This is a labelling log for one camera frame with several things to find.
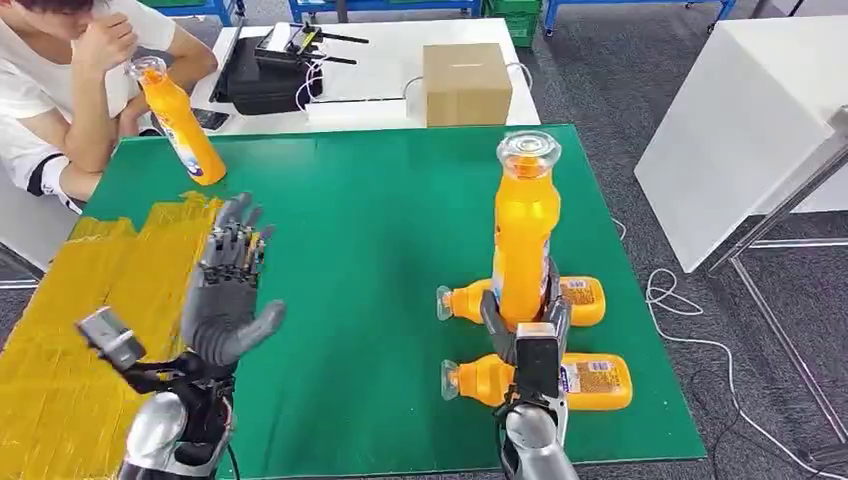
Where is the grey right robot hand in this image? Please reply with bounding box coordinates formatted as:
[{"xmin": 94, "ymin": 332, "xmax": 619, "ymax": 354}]
[{"xmin": 479, "ymin": 258, "xmax": 573, "ymax": 367}]

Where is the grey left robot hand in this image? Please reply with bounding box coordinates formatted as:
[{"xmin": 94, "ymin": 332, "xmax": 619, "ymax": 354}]
[{"xmin": 180, "ymin": 192, "xmax": 288, "ymax": 368}]

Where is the orange drink bottle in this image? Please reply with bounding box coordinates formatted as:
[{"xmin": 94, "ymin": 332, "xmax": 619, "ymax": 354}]
[
  {"xmin": 435, "ymin": 276, "xmax": 607, "ymax": 329},
  {"xmin": 440, "ymin": 352, "xmax": 634, "ymax": 412},
  {"xmin": 124, "ymin": 56, "xmax": 228, "ymax": 187},
  {"xmin": 491, "ymin": 130, "xmax": 563, "ymax": 333}
]

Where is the green table mat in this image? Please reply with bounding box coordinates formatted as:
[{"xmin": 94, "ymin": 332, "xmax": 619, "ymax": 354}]
[{"xmin": 82, "ymin": 123, "xmax": 709, "ymax": 480}]

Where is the yellow sheet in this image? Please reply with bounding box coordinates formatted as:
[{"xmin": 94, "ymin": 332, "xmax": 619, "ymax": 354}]
[{"xmin": 0, "ymin": 192, "xmax": 227, "ymax": 480}]

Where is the dark smartphone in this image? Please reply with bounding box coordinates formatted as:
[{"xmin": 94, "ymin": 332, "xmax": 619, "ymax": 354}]
[{"xmin": 192, "ymin": 107, "xmax": 231, "ymax": 132}]

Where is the large cardboard box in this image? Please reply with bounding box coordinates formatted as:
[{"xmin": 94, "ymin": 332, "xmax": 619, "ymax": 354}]
[{"xmin": 422, "ymin": 42, "xmax": 515, "ymax": 128}]

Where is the white table with metal legs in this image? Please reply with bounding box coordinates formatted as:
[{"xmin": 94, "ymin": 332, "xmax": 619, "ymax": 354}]
[{"xmin": 633, "ymin": 14, "xmax": 848, "ymax": 445}]

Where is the white power strip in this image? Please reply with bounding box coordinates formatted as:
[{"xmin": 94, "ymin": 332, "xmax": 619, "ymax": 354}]
[{"xmin": 305, "ymin": 97, "xmax": 409, "ymax": 130}]

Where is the black router with antennas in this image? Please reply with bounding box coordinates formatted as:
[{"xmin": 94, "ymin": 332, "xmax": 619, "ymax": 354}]
[{"xmin": 254, "ymin": 21, "xmax": 371, "ymax": 68}]

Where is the green plastic crate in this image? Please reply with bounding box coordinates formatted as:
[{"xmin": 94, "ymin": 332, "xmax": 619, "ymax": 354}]
[{"xmin": 482, "ymin": 0, "xmax": 543, "ymax": 49}]

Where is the blue metal rack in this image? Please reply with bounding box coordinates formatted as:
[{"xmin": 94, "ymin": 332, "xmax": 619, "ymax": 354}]
[
  {"xmin": 135, "ymin": 0, "xmax": 248, "ymax": 28},
  {"xmin": 543, "ymin": 0, "xmax": 738, "ymax": 36},
  {"xmin": 288, "ymin": 0, "xmax": 485, "ymax": 24}
]

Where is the person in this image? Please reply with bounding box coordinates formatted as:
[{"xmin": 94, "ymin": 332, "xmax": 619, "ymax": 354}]
[{"xmin": 0, "ymin": 0, "xmax": 220, "ymax": 217}]

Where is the white desk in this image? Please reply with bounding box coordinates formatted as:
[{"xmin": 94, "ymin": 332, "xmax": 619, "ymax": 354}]
[{"xmin": 188, "ymin": 17, "xmax": 541, "ymax": 137}]

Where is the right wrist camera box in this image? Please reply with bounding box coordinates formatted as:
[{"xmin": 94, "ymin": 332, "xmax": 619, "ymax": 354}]
[{"xmin": 513, "ymin": 322, "xmax": 562, "ymax": 407}]

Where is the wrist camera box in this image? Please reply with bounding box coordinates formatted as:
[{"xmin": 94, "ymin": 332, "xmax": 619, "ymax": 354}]
[
  {"xmin": 76, "ymin": 305, "xmax": 147, "ymax": 374},
  {"xmin": 513, "ymin": 322, "xmax": 562, "ymax": 407}
]

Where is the white floor cable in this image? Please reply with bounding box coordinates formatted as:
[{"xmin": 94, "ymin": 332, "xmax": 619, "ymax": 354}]
[{"xmin": 609, "ymin": 218, "xmax": 848, "ymax": 480}]

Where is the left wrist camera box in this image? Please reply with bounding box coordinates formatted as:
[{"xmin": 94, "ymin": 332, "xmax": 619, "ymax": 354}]
[{"xmin": 76, "ymin": 305, "xmax": 147, "ymax": 374}]

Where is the white cable bundle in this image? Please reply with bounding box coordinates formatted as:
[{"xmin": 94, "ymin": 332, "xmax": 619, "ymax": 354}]
[{"xmin": 294, "ymin": 56, "xmax": 329, "ymax": 114}]

